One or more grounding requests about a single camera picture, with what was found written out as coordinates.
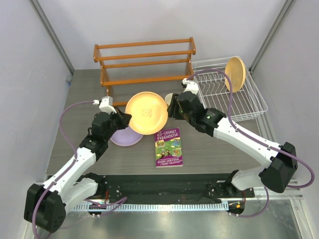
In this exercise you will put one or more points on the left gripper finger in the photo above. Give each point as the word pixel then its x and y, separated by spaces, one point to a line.
pixel 125 124
pixel 121 115

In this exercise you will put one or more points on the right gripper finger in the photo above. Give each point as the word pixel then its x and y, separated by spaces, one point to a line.
pixel 172 111
pixel 171 98

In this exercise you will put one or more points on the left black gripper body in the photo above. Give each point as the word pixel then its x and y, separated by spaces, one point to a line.
pixel 114 124

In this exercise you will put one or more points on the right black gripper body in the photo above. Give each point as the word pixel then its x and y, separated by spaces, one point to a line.
pixel 190 120

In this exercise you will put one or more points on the purple plate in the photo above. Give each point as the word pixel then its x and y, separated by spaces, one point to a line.
pixel 126 137

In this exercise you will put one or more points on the yellow plate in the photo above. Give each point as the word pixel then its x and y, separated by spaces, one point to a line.
pixel 148 111
pixel 236 72

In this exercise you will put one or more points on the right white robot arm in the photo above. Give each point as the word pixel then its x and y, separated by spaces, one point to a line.
pixel 277 163

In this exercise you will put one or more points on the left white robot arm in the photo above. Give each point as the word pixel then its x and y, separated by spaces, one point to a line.
pixel 47 204

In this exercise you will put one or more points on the orange wooden shelf rack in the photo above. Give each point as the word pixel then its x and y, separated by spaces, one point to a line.
pixel 128 69

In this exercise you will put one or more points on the yellow mug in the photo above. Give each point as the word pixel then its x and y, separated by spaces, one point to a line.
pixel 166 100

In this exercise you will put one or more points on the purple treehouse book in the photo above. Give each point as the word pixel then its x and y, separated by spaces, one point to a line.
pixel 168 148

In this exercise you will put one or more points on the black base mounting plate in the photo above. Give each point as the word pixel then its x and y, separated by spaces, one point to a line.
pixel 167 189

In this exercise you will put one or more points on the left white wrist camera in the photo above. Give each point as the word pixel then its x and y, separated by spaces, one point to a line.
pixel 105 105

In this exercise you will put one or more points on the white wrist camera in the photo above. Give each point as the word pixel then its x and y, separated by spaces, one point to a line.
pixel 190 86
pixel 105 105

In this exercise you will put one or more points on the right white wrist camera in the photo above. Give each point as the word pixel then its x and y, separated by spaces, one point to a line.
pixel 190 86

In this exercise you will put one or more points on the white slotted cable duct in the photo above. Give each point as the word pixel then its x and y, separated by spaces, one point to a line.
pixel 87 207

